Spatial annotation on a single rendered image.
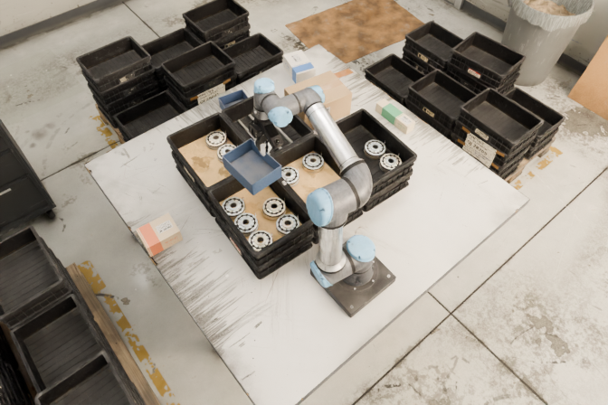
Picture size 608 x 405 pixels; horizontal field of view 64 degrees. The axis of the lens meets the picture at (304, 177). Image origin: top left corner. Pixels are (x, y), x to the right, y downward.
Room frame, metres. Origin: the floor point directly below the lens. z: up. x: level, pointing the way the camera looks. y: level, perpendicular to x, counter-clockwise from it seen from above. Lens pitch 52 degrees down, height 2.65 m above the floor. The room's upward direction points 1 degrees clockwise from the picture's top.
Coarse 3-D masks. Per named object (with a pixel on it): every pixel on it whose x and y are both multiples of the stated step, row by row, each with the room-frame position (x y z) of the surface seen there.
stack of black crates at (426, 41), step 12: (432, 24) 3.20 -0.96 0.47; (408, 36) 3.03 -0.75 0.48; (420, 36) 3.15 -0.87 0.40; (432, 36) 3.18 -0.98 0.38; (444, 36) 3.11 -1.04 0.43; (456, 36) 3.03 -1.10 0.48; (408, 48) 3.01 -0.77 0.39; (420, 48) 2.92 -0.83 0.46; (432, 48) 3.03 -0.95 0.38; (444, 48) 3.03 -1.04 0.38; (408, 60) 2.99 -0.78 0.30; (420, 60) 2.90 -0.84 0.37; (432, 60) 2.83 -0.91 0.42; (444, 60) 2.76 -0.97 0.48; (444, 72) 2.75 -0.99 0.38
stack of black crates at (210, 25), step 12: (216, 0) 3.30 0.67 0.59; (228, 0) 3.34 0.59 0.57; (192, 12) 3.16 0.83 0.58; (204, 12) 3.22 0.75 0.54; (216, 12) 3.29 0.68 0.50; (228, 12) 3.30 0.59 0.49; (240, 12) 3.22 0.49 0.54; (192, 24) 3.00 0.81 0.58; (204, 24) 3.14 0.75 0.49; (216, 24) 3.14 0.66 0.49; (228, 24) 3.02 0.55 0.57; (240, 24) 3.10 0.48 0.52; (204, 36) 2.91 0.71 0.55; (216, 36) 2.96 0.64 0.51; (228, 36) 3.01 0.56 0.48; (240, 36) 3.09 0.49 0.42
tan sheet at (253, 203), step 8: (240, 192) 1.34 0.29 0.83; (248, 192) 1.34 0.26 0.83; (264, 192) 1.34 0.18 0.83; (272, 192) 1.34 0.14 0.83; (224, 200) 1.30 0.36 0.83; (248, 200) 1.30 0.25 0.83; (256, 200) 1.30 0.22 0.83; (264, 200) 1.30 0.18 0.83; (248, 208) 1.25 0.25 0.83; (256, 208) 1.25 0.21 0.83; (272, 208) 1.25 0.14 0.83; (288, 208) 1.25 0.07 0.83; (256, 216) 1.21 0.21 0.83; (264, 216) 1.21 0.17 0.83; (264, 224) 1.17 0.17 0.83; (272, 224) 1.17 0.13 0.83; (288, 224) 1.17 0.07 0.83; (272, 232) 1.12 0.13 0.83
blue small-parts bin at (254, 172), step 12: (252, 144) 1.38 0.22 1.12; (228, 156) 1.31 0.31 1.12; (240, 156) 1.34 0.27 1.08; (252, 156) 1.35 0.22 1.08; (264, 156) 1.32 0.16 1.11; (228, 168) 1.26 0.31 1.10; (240, 168) 1.28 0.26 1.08; (252, 168) 1.28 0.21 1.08; (264, 168) 1.28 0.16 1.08; (276, 168) 1.23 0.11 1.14; (240, 180) 1.21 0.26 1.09; (252, 180) 1.22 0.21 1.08; (264, 180) 1.18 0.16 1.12; (276, 180) 1.22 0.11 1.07; (252, 192) 1.14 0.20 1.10
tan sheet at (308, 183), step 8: (312, 152) 1.59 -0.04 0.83; (296, 160) 1.54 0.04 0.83; (296, 168) 1.49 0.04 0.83; (328, 168) 1.49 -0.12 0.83; (288, 176) 1.44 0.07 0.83; (304, 176) 1.44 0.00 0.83; (312, 176) 1.44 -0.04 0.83; (320, 176) 1.44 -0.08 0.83; (328, 176) 1.44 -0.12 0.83; (336, 176) 1.44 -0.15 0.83; (304, 184) 1.39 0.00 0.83; (312, 184) 1.39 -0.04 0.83; (320, 184) 1.39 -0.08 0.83; (296, 192) 1.35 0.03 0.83; (304, 192) 1.35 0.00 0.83; (304, 200) 1.30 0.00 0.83
